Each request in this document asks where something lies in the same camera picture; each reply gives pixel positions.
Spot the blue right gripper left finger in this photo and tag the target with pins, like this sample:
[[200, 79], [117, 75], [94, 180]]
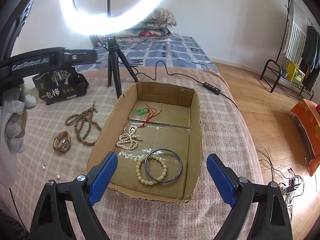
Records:
[[51, 219]]

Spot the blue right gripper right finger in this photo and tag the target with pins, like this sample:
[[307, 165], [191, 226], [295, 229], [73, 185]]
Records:
[[271, 219]]

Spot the brown leather wristwatch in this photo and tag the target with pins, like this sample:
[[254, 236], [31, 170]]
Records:
[[62, 142]]

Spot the green jade red cord pendant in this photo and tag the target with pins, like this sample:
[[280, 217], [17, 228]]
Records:
[[150, 111]]

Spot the gloved left hand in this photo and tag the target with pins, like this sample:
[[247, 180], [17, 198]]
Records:
[[15, 103]]

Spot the pink checked blanket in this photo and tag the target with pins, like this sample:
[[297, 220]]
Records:
[[223, 132]]

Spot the black snack bag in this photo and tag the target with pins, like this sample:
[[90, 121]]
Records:
[[60, 85]]

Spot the black tripod stand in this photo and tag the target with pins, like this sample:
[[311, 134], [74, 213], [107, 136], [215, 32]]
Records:
[[114, 54]]

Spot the orange cloth covered box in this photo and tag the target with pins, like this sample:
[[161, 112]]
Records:
[[307, 113]]

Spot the black clothes rack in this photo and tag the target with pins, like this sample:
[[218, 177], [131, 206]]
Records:
[[274, 72]]

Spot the cardboard box tray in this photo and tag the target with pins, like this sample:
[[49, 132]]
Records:
[[161, 161]]

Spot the folded floral quilt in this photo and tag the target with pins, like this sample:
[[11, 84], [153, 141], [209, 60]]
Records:
[[157, 26]]

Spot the yellow green box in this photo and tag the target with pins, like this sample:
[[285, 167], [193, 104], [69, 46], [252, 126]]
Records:
[[295, 75]]

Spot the dark hanging clothes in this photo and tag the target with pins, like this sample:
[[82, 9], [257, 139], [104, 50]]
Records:
[[310, 59]]

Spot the blue patterned bed sheet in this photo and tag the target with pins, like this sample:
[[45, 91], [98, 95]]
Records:
[[177, 51]]

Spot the striped hanging towel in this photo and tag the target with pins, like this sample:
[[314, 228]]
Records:
[[296, 32]]

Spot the white ring light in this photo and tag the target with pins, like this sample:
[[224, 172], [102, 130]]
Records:
[[104, 17]]

